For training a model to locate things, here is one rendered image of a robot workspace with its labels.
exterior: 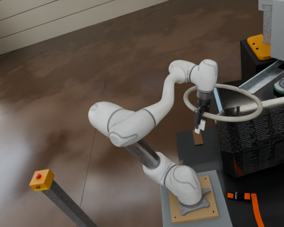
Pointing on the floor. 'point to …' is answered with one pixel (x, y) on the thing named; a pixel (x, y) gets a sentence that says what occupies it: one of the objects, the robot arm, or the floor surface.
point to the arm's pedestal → (219, 198)
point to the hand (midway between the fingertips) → (199, 126)
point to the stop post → (60, 198)
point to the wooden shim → (197, 138)
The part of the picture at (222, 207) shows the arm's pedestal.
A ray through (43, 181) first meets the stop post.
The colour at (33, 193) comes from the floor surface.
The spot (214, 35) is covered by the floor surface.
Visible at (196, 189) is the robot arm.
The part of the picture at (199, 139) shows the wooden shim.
